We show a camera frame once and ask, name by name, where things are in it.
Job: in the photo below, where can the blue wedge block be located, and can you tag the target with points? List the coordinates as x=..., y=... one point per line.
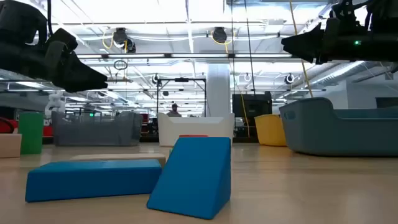
x=192, y=180

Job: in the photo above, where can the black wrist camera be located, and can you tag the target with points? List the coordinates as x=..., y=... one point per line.
x=62, y=39
x=345, y=12

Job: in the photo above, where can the white building column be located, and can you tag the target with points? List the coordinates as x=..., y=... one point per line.
x=218, y=90

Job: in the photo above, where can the white plastic bin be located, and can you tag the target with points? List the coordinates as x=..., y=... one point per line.
x=192, y=127

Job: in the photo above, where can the black background frame rig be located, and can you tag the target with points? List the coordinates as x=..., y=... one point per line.
x=181, y=79

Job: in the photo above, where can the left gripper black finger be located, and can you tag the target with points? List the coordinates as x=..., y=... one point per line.
x=81, y=74

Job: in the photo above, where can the black monitor screen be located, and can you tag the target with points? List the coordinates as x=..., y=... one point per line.
x=252, y=105

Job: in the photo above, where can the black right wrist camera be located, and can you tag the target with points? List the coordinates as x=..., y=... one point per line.
x=345, y=12

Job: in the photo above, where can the person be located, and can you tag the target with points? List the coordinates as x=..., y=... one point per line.
x=174, y=112

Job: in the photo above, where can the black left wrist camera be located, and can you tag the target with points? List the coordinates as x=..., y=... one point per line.
x=62, y=39

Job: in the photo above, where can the yellow plastic bin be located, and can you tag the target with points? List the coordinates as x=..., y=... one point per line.
x=269, y=130

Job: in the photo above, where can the long blue rectangular block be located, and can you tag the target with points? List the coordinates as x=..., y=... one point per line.
x=93, y=180

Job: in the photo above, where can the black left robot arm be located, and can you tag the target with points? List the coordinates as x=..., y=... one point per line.
x=18, y=21

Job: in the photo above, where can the long natural wood plank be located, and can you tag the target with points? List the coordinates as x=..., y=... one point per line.
x=118, y=156

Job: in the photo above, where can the natural wood block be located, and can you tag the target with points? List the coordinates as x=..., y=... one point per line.
x=9, y=146

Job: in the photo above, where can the grey plastic bin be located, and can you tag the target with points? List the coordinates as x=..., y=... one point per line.
x=93, y=130

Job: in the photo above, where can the green half-cylinder block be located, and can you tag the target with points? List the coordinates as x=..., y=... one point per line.
x=170, y=151

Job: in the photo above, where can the green cylinder block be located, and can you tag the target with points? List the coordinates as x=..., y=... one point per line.
x=31, y=133

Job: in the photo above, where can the long ceiling light strip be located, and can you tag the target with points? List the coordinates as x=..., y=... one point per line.
x=199, y=55

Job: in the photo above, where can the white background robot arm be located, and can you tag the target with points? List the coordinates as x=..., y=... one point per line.
x=54, y=101

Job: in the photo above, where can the red block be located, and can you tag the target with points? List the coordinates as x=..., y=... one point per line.
x=192, y=136

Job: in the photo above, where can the red storage bin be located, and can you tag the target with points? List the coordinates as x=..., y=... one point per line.
x=48, y=131
x=14, y=126

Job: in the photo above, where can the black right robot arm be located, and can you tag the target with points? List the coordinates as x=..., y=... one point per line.
x=379, y=46

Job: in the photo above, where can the teal plastic bin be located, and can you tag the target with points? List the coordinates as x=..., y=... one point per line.
x=326, y=133

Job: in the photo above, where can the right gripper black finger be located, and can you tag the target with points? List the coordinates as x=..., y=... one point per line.
x=304, y=43

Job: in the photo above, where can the silver ventilation duct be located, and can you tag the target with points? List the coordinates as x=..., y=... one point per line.
x=342, y=71

